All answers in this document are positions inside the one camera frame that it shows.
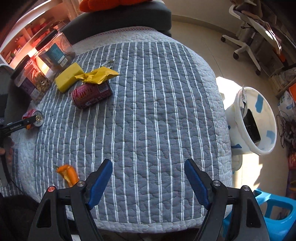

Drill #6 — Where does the orange wrapper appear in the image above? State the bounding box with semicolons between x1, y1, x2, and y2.
54;164;79;187

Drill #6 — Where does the white printed bag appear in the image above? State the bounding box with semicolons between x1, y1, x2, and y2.
277;91;295;119

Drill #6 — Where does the left hand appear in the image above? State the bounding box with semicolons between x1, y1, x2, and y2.
1;138;14;166

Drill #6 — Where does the yellow snack wrapper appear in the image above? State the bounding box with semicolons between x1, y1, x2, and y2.
75;67;119;85

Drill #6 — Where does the grey striped quilted cover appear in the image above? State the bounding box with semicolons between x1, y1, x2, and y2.
1;27;232;233

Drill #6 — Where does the dark red drink can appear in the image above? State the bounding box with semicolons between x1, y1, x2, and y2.
71;81;112;109

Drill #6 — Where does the clear candy wrapper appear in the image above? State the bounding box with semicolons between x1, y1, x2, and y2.
101;60;114;69

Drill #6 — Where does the black cable tangle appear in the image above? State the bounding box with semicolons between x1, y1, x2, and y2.
276;109;296;149

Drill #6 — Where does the white trash bucket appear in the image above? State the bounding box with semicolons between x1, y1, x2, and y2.
225;87;277;156

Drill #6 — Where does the bright red drink can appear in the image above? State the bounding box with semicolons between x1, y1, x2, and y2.
22;109;44;130

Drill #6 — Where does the purple-label nut jar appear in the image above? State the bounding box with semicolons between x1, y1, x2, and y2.
11;55;52;104

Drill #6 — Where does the yellow sponge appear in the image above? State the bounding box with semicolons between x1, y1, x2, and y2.
55;63;84;93

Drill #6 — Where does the black plastic tray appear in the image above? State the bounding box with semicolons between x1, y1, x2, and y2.
243;109;261;144

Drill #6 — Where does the wooden desk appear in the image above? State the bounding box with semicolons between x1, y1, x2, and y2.
253;1;295;98

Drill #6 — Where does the white office chair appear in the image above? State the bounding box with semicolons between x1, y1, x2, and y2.
221;1;282;76

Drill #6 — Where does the blue plastic stool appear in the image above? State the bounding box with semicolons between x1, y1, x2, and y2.
223;188;296;241

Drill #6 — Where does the teal-label nut jar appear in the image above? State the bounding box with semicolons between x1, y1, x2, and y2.
35;29;76;72

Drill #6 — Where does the orange cardboard box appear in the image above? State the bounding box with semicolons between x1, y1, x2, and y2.
288;83;296;102

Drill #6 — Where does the pink bookshelf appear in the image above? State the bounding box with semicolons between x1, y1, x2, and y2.
1;1;70;68

